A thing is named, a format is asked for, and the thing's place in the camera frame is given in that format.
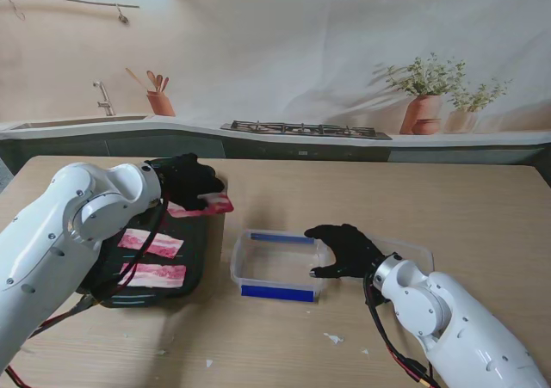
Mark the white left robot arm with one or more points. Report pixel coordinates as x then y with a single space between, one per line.
51 242

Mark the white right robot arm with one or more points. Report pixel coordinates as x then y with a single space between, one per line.
465 319

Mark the large white paper scrap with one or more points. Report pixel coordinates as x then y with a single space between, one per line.
335 339

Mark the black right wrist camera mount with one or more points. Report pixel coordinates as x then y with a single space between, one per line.
379 298

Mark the clear plastic container blue flaps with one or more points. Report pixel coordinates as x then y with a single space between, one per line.
275 292

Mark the printed kitchen backdrop cloth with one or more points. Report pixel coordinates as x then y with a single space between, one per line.
275 61

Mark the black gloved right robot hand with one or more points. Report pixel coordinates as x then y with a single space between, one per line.
355 250

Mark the black baking tray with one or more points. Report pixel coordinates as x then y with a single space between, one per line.
193 242

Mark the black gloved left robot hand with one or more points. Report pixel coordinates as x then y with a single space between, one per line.
189 181

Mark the clear lid with blue label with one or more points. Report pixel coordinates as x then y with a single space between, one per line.
413 252

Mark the raw bacon slice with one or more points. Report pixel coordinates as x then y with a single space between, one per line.
168 274
163 244

